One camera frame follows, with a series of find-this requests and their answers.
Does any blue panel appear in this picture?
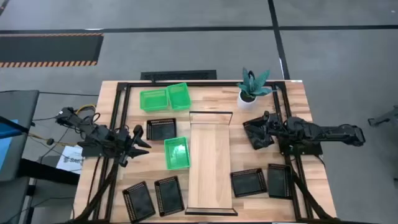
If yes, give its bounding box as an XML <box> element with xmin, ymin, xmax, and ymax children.
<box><xmin>0</xmin><ymin>119</ymin><xmax>19</xmax><ymax>170</ymax></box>

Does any black plastic basket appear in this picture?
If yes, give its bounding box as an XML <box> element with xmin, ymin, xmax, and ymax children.
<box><xmin>230</xmin><ymin>167</ymin><xmax>268</xmax><ymax>198</ymax></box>
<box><xmin>242</xmin><ymin>116</ymin><xmax>276</xmax><ymax>151</ymax></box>
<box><xmin>267</xmin><ymin>163</ymin><xmax>294</xmax><ymax>200</ymax></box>
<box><xmin>121</xmin><ymin>180</ymin><xmax>157</xmax><ymax>224</ymax></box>
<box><xmin>146</xmin><ymin>118</ymin><xmax>177</xmax><ymax>141</ymax></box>
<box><xmin>154</xmin><ymin>175</ymin><xmax>185</xmax><ymax>218</ymax></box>

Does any green plant in white pot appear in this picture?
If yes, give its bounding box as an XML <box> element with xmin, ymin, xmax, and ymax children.
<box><xmin>236</xmin><ymin>67</ymin><xmax>277</xmax><ymax>110</ymax></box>

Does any black cable with puck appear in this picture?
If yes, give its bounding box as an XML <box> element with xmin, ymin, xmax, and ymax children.
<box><xmin>27</xmin><ymin>126</ymin><xmax>74</xmax><ymax>147</ymax></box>

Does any black hazard-striped floor mat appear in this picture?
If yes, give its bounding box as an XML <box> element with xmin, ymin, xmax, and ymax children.
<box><xmin>0</xmin><ymin>32</ymin><xmax>104</xmax><ymax>68</ymax></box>

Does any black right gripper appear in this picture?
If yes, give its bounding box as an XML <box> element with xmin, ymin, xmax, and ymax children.
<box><xmin>251</xmin><ymin>111</ymin><xmax>289</xmax><ymax>138</ymax></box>

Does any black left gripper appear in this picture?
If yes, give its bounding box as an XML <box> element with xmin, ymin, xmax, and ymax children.
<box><xmin>115</xmin><ymin>124</ymin><xmax>152</xmax><ymax>168</ymax></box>

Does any black ribbed floor mat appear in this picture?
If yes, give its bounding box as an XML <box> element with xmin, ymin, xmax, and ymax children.
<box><xmin>140</xmin><ymin>70</ymin><xmax>218</xmax><ymax>81</ymax></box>

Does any white printed paper sheet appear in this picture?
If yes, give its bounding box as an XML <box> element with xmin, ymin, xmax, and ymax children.
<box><xmin>55</xmin><ymin>145</ymin><xmax>85</xmax><ymax>175</ymax></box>

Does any black beam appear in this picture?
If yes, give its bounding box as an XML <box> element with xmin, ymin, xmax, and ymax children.
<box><xmin>18</xmin><ymin>158</ymin><xmax>80</xmax><ymax>186</ymax></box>

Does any yellow cable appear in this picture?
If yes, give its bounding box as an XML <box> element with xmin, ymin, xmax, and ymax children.
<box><xmin>76</xmin><ymin>104</ymin><xmax>97</xmax><ymax>114</ymax></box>

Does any grey stand leg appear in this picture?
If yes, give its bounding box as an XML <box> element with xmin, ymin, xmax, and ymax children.
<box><xmin>368</xmin><ymin>105</ymin><xmax>398</xmax><ymax>128</ymax></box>

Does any grey cabinet panel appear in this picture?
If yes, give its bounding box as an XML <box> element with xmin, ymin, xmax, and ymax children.
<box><xmin>0</xmin><ymin>90</ymin><xmax>40</xmax><ymax>183</ymax></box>

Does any black aluminium table frame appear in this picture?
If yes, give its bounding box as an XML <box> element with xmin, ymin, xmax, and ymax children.
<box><xmin>67</xmin><ymin>80</ymin><xmax>343</xmax><ymax>224</ymax></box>

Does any green plastic basket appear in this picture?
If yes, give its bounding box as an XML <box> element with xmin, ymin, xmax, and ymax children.
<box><xmin>164</xmin><ymin>136</ymin><xmax>191</xmax><ymax>170</ymax></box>
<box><xmin>139</xmin><ymin>88</ymin><xmax>170</xmax><ymax>113</ymax></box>
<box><xmin>167</xmin><ymin>82</ymin><xmax>192</xmax><ymax>111</ymax></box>

